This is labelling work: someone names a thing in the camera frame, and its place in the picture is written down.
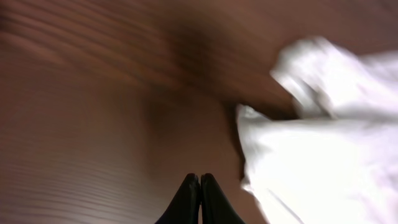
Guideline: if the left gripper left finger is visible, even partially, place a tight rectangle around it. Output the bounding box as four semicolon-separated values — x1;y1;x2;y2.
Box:
155;173;201;224

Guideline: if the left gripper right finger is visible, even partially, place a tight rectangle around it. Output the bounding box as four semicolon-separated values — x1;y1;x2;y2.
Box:
200;173;245;224

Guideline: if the white t-shirt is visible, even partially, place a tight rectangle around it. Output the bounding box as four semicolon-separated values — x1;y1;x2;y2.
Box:
238;37;397;224

